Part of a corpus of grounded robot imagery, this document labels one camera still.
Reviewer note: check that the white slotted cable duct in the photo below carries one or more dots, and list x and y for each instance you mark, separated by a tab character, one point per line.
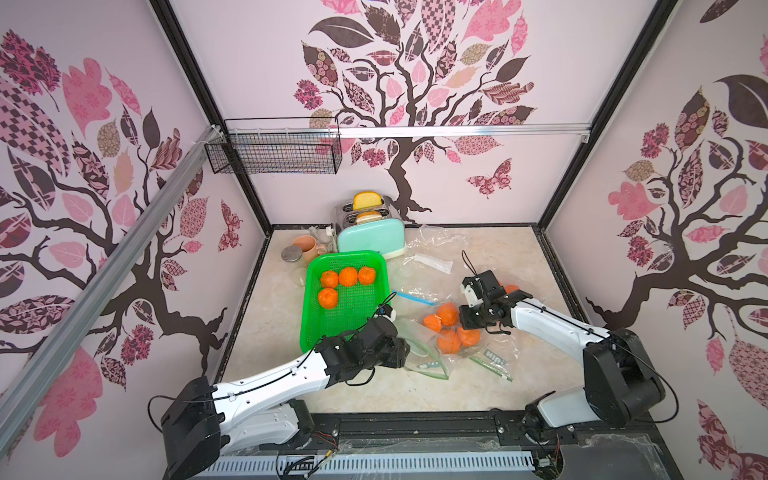
355	465

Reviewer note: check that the pink ceramic mug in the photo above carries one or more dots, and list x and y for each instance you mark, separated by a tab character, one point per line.
310	248

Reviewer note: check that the mint green toaster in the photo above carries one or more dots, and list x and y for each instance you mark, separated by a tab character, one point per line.
385	236

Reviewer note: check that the aluminium rail bar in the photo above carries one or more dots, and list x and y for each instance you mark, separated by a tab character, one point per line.
35	379

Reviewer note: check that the black wire wall basket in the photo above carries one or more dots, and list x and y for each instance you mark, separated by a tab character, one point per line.
277	145

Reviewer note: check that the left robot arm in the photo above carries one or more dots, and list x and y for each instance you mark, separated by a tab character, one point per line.
326	364

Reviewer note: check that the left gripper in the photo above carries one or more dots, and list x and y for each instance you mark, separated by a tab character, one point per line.
396	356

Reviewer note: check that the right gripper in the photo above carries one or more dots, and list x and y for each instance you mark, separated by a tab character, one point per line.
474	308

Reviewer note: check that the orange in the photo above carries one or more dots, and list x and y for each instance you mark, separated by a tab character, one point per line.
328	298
367	276
348	277
329	279

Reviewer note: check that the yellow toast slice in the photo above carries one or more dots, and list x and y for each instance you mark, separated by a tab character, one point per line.
366	200

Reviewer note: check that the green plastic basket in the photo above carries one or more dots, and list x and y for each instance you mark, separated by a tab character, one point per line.
355	303

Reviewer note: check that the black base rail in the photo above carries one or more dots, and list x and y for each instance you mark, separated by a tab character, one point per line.
384	432

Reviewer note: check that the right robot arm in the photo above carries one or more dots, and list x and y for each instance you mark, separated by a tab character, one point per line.
620	383

